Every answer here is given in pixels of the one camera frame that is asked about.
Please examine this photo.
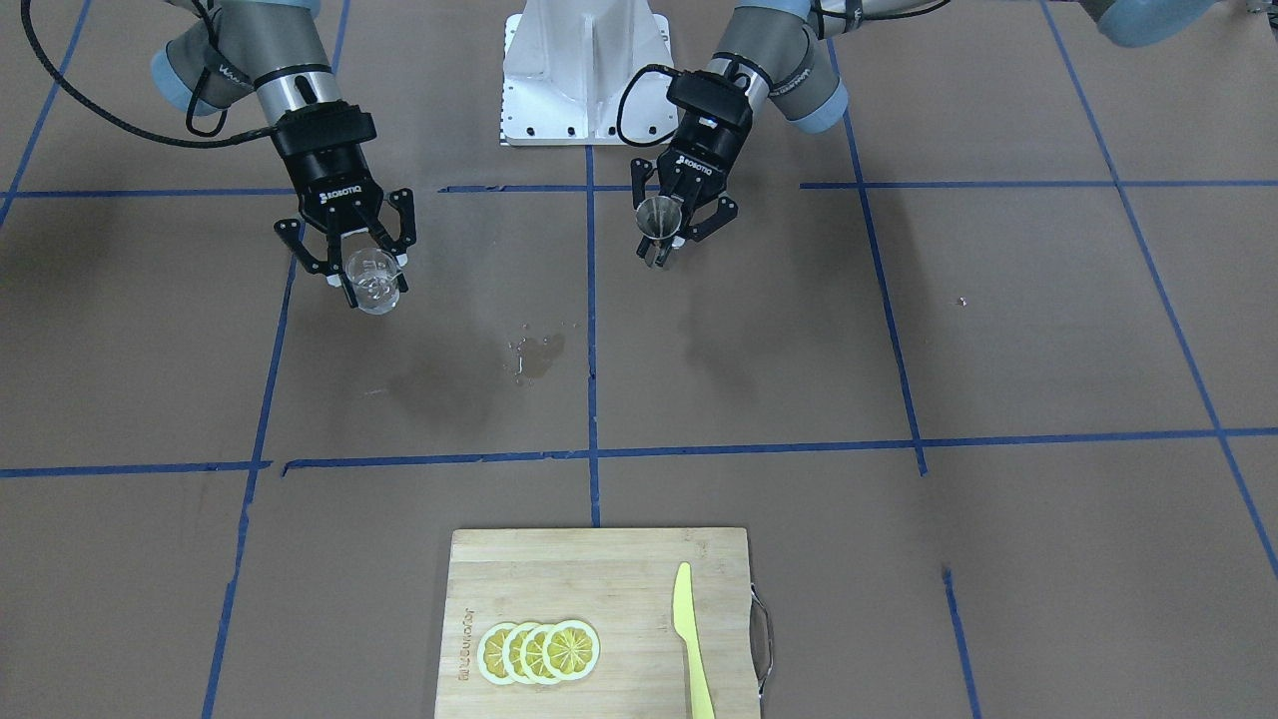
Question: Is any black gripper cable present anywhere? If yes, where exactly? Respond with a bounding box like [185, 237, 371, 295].
[20, 0, 281, 149]

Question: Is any yellow plastic knife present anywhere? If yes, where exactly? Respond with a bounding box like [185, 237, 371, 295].
[671, 561, 716, 718]

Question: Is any lemon slice one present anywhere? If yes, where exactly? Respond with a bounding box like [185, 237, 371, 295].
[478, 622, 518, 686]

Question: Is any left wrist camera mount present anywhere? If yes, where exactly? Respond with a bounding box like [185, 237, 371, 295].
[666, 70, 754, 132]

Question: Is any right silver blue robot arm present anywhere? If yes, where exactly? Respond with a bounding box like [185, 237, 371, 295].
[150, 1, 415, 315]

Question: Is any lemon slice four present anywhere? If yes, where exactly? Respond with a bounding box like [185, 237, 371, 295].
[542, 619, 601, 681]

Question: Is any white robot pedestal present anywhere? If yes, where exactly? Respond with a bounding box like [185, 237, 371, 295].
[498, 1, 677, 147]

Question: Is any bamboo cutting board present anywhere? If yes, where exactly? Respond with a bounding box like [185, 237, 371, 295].
[435, 527, 762, 718]

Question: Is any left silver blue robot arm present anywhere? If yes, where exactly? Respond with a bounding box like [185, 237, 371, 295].
[630, 1, 941, 268]

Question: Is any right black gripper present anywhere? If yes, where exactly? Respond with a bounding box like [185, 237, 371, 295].
[271, 109, 418, 309]

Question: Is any clear glass cup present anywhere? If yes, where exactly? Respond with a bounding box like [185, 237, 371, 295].
[345, 246, 406, 315]

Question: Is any lemon slice three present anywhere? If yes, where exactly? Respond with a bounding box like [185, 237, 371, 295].
[524, 623, 556, 685]

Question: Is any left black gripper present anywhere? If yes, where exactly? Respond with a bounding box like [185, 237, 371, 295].
[631, 120, 745, 268]

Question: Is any steel jigger measuring cup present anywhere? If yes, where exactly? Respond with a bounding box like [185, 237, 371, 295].
[636, 195, 681, 268]

